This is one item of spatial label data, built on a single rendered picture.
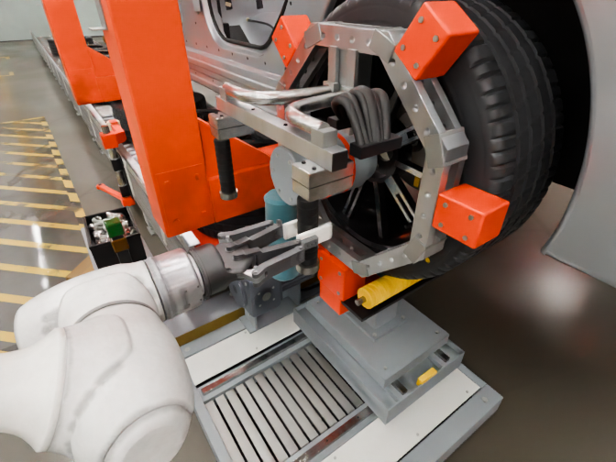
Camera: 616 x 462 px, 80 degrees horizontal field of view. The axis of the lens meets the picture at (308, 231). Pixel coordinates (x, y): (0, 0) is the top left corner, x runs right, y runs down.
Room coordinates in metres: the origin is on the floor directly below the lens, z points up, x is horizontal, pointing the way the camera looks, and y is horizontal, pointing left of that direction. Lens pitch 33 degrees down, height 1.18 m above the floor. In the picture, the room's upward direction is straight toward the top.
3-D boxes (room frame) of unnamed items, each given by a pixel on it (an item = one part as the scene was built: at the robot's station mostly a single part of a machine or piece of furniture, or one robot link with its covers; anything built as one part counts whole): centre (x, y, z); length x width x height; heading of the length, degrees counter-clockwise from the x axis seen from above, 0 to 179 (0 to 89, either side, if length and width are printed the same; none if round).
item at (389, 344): (0.90, -0.23, 0.32); 0.40 x 0.30 x 0.28; 35
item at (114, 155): (2.00, 1.12, 0.30); 0.09 x 0.05 x 0.50; 35
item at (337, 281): (0.82, -0.13, 0.48); 0.16 x 0.12 x 0.17; 125
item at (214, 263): (0.44, 0.13, 0.83); 0.09 x 0.08 x 0.07; 125
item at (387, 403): (0.90, -0.23, 0.13); 0.50 x 0.36 x 0.10; 35
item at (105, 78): (2.83, 1.26, 0.69); 0.52 x 0.17 x 0.35; 125
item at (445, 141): (0.80, -0.09, 0.85); 0.54 x 0.07 x 0.54; 35
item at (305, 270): (0.53, 0.00, 0.83); 0.04 x 0.04 x 0.16
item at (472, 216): (0.55, -0.28, 0.85); 0.09 x 0.08 x 0.07; 35
